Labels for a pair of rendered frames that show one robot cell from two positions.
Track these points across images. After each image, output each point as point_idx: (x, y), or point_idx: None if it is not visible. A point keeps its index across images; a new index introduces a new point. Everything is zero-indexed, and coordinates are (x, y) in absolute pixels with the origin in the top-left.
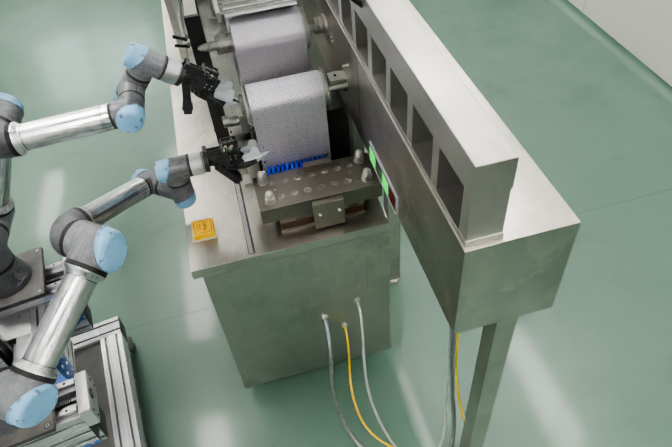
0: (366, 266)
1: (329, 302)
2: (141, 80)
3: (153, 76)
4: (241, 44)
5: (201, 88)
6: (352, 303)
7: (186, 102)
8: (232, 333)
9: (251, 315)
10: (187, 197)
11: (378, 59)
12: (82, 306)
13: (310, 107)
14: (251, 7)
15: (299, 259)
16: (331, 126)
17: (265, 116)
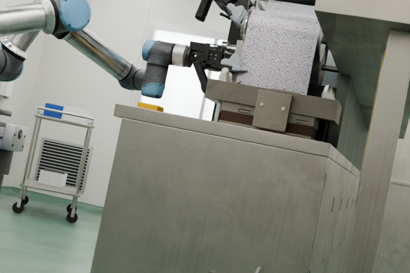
0: (287, 206)
1: (226, 248)
2: None
3: None
4: (271, 10)
5: None
6: (252, 270)
7: (202, 5)
8: (106, 232)
9: (138, 212)
10: (155, 81)
11: None
12: (24, 19)
13: (302, 36)
14: None
15: (219, 146)
16: (318, 90)
17: (258, 29)
